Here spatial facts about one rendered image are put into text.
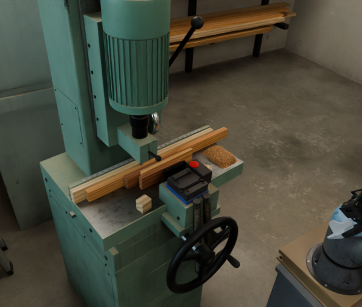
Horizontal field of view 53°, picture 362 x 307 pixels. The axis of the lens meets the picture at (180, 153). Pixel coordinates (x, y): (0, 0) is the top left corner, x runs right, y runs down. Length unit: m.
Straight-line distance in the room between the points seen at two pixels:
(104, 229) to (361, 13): 3.77
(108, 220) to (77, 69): 0.47
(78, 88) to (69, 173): 0.41
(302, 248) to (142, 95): 0.89
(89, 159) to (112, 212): 0.28
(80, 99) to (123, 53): 0.32
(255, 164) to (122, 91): 1.97
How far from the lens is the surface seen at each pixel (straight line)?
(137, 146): 1.13
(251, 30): 3.91
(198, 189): 1.09
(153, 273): 1.40
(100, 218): 1.15
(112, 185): 1.21
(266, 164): 2.87
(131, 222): 1.13
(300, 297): 1.52
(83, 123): 1.27
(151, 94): 1.01
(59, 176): 1.47
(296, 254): 1.50
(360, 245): 1.30
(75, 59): 1.16
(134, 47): 0.95
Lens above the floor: 1.74
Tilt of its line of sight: 38 degrees down
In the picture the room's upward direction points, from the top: 3 degrees clockwise
